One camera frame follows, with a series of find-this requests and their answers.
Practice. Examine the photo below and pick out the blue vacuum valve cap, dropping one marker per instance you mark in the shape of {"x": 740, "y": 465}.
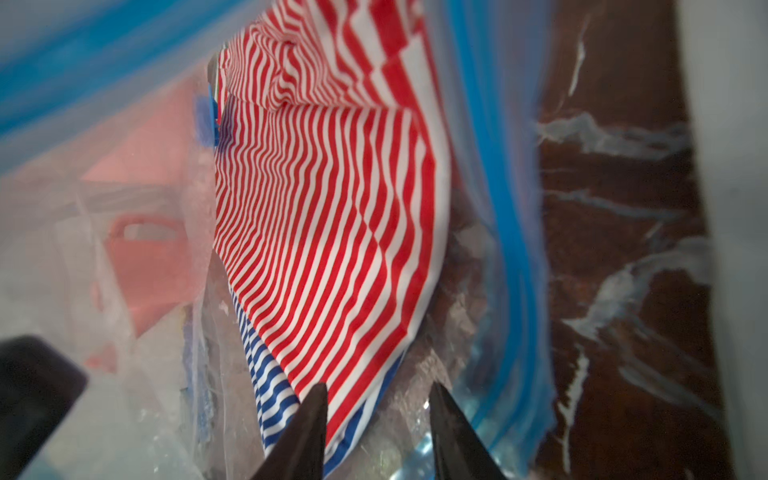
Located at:
{"x": 206, "y": 121}

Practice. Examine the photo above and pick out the blue white striped garment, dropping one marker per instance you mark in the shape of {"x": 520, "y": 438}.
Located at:
{"x": 277, "y": 403}

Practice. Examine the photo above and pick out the clear plastic vacuum bag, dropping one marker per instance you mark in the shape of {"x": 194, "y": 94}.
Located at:
{"x": 78, "y": 76}

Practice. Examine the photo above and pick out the red white striped garment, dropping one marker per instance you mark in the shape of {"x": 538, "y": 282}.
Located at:
{"x": 333, "y": 189}

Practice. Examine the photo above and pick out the pink watering can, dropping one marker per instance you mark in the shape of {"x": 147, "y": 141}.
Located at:
{"x": 153, "y": 276}

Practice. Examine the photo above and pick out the pink bucket with lid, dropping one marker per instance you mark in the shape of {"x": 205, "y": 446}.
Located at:
{"x": 163, "y": 149}

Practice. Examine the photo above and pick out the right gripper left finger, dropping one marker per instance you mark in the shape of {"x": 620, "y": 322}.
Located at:
{"x": 299, "y": 452}

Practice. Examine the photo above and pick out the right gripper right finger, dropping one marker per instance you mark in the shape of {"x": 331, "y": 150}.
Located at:
{"x": 457, "y": 450}

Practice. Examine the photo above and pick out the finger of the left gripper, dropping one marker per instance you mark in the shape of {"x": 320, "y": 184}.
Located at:
{"x": 39, "y": 387}

